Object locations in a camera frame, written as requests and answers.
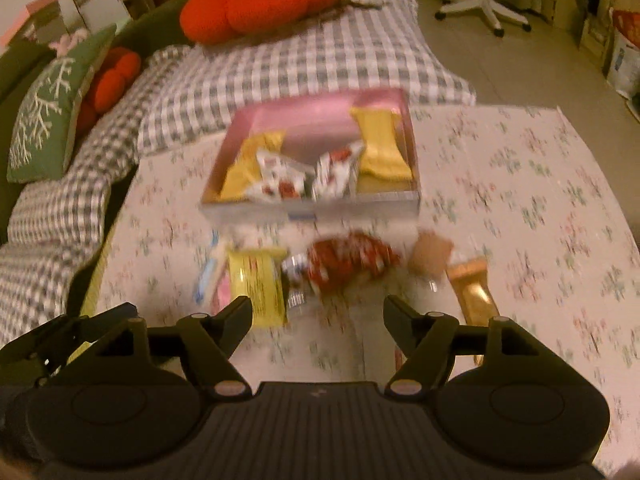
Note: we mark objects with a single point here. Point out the pink snack box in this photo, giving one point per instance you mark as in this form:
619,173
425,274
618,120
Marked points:
300,125

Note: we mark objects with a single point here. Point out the dark green sofa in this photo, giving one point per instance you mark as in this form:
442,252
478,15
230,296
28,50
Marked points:
150,25

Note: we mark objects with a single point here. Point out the golden snack packet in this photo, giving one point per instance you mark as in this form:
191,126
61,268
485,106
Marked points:
472,290

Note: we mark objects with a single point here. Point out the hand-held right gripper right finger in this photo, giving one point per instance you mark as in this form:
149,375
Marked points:
395,312

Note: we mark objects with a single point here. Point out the small red pumpkin pillow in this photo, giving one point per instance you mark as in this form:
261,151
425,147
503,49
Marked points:
112,80

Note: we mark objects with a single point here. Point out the yellow snack packet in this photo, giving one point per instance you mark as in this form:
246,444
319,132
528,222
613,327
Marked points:
250,170
382,145
257,285

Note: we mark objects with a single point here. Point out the red and silver snack packet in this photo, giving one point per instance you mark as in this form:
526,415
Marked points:
350,260

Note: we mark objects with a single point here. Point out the floral cloth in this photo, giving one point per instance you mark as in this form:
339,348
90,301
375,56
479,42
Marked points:
525,200

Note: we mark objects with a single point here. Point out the white and red snack packet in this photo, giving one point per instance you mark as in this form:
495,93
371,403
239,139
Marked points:
280,180
337,170

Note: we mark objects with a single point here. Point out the white and red printed bag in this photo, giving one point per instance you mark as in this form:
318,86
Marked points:
625,60

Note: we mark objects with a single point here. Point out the brown snack packet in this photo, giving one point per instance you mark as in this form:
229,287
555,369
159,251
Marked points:
431,255

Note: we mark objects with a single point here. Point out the large orange pumpkin pillow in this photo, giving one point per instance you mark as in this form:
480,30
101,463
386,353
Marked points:
260,0

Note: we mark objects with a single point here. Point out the blue and white snack packet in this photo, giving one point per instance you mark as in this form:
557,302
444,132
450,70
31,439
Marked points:
212,265

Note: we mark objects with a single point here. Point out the pink plush toy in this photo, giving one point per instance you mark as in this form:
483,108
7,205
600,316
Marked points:
70,42

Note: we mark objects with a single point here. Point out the grey checked cushion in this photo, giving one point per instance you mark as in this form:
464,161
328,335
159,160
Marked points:
325,60

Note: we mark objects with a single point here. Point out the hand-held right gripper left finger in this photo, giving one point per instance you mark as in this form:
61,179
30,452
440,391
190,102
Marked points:
240,310

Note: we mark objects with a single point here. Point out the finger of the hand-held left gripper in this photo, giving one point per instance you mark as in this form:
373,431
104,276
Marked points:
30,355

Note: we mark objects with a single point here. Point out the green snowflake cushion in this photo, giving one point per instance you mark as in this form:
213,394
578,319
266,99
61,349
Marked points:
50,115

